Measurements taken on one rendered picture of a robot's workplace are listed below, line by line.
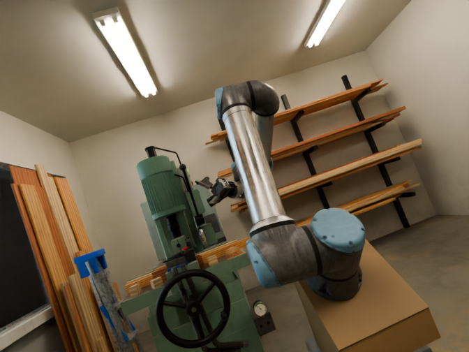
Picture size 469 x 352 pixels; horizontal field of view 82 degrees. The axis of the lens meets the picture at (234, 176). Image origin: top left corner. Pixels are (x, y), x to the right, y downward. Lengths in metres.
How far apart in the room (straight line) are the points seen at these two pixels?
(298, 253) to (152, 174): 0.88
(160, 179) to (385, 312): 1.08
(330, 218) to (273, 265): 0.22
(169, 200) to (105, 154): 2.80
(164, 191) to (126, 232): 2.58
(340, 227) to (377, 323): 0.32
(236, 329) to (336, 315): 0.56
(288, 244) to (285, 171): 3.16
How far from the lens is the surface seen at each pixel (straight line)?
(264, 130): 1.23
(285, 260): 0.79
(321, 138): 3.65
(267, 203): 0.84
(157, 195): 1.40
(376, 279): 1.08
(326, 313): 0.99
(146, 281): 1.51
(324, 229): 0.82
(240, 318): 1.40
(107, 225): 4.02
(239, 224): 3.77
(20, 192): 2.90
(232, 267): 1.34
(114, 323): 2.22
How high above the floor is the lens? 1.13
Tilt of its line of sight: 6 degrees up
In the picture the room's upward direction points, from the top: 20 degrees counter-clockwise
